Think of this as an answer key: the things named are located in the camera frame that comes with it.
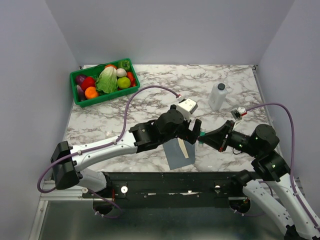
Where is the beige letter paper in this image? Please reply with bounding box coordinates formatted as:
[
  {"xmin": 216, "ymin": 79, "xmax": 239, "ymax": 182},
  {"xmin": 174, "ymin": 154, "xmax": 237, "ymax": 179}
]
[{"xmin": 178, "ymin": 138, "xmax": 189, "ymax": 159}]

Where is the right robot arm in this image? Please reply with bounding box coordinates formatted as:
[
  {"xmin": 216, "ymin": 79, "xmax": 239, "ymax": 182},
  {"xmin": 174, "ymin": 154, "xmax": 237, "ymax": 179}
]
[{"xmin": 198, "ymin": 120, "xmax": 320, "ymax": 240}]

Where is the green plastic vegetable bin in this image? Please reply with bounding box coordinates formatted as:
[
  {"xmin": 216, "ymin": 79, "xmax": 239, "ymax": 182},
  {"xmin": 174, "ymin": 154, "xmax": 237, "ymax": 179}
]
[{"xmin": 70, "ymin": 58, "xmax": 140, "ymax": 108}]

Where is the green lettuce leaf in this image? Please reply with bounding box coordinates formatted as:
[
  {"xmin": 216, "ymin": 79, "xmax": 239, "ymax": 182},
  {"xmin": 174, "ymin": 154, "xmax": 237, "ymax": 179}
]
[{"xmin": 95, "ymin": 66, "xmax": 118, "ymax": 94}]

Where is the orange fruit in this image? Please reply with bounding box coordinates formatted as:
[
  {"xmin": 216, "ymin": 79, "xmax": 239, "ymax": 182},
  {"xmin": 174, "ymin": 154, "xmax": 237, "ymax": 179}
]
[{"xmin": 84, "ymin": 86, "xmax": 100, "ymax": 100}]

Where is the green apple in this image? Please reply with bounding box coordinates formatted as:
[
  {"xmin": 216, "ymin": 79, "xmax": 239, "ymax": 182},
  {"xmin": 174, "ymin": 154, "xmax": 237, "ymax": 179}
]
[{"xmin": 117, "ymin": 76, "xmax": 131, "ymax": 90}]

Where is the grey envelope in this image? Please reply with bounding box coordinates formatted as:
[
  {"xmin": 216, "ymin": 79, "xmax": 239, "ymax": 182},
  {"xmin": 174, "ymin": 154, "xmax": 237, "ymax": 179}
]
[{"xmin": 163, "ymin": 138, "xmax": 196, "ymax": 170}]

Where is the white mushroom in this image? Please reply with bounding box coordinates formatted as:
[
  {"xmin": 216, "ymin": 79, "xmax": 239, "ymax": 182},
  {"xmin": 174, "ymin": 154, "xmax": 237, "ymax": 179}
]
[{"xmin": 116, "ymin": 68, "xmax": 127, "ymax": 78}]

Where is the green white glue stick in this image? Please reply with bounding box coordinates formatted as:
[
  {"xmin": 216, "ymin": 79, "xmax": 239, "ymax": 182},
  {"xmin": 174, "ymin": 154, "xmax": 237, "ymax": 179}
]
[{"xmin": 198, "ymin": 127, "xmax": 206, "ymax": 148}]

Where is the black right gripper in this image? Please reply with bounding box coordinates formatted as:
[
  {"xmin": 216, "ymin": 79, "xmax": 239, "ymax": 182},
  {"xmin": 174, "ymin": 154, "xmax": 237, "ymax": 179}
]
[{"xmin": 198, "ymin": 119, "xmax": 261, "ymax": 156}]

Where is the red tomato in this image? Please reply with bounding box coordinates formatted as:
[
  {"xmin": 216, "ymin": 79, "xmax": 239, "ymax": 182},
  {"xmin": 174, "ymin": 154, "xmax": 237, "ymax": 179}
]
[{"xmin": 80, "ymin": 76, "xmax": 96, "ymax": 92}]

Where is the aluminium frame rail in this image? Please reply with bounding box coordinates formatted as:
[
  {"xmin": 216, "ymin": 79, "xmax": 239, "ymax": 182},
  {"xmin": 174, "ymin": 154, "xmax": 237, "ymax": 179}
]
[{"xmin": 27, "ymin": 179, "xmax": 94, "ymax": 240}]

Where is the purple onion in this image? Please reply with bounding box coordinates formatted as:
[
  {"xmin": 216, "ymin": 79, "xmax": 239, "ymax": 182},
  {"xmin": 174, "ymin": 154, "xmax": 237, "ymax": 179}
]
[{"xmin": 75, "ymin": 74, "xmax": 87, "ymax": 86}]

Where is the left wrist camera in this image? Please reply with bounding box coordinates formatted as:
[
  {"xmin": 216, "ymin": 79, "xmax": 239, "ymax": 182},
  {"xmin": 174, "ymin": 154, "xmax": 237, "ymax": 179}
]
[{"xmin": 176, "ymin": 98, "xmax": 198, "ymax": 122}]

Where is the purple eggplant slice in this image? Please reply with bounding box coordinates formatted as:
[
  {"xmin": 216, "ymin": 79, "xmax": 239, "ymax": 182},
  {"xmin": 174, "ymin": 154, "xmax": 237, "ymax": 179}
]
[{"xmin": 76, "ymin": 85, "xmax": 87, "ymax": 102}]

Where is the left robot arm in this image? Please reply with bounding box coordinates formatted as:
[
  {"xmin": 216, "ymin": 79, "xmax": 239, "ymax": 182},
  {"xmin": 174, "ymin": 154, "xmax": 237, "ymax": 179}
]
[{"xmin": 51, "ymin": 106, "xmax": 202, "ymax": 198}]

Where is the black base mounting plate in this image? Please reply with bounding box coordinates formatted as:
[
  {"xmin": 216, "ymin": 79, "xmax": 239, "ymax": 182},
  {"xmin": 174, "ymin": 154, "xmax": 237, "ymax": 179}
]
[{"xmin": 51, "ymin": 171, "xmax": 293, "ymax": 210}]

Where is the white plastic bottle black cap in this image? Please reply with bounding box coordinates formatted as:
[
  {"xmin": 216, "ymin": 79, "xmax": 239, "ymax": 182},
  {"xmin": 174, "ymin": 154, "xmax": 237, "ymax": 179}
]
[{"xmin": 208, "ymin": 82, "xmax": 228, "ymax": 111}]

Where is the green bell pepper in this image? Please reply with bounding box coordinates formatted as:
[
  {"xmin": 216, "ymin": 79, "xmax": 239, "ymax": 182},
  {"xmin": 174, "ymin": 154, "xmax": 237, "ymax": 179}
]
[{"xmin": 118, "ymin": 59, "xmax": 131, "ymax": 72}]

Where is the orange carrot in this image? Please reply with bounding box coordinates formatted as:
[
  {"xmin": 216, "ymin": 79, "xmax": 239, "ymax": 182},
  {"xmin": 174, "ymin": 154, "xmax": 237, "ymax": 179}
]
[{"xmin": 126, "ymin": 72, "xmax": 136, "ymax": 87}]

